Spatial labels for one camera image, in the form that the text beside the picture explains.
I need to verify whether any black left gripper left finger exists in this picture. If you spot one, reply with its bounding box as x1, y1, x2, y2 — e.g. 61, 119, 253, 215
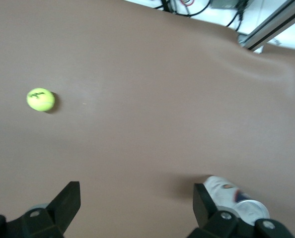
0, 181, 81, 238

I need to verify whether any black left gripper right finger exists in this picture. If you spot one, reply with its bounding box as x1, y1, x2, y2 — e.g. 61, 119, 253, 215
193, 182, 294, 238

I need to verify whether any white blue tennis ball can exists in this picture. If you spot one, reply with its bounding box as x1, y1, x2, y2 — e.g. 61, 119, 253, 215
203, 175, 270, 227

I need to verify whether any yellow tennis ball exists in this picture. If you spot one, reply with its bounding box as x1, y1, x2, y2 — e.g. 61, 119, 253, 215
26, 87, 56, 112

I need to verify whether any brown table mat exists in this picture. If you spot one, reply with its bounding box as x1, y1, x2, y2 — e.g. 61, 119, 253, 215
0, 0, 295, 238

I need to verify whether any aluminium camera post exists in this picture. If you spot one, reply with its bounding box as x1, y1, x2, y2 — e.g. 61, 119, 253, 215
237, 0, 295, 52

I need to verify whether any black floor cable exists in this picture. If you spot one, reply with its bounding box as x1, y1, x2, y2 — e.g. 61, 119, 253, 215
224, 0, 249, 32
159, 0, 211, 18

